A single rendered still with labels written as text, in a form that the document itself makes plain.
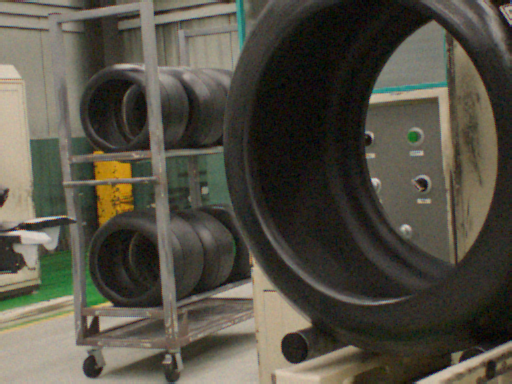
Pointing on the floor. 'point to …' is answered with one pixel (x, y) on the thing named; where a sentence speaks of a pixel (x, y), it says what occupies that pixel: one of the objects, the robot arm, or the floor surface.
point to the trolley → (209, 86)
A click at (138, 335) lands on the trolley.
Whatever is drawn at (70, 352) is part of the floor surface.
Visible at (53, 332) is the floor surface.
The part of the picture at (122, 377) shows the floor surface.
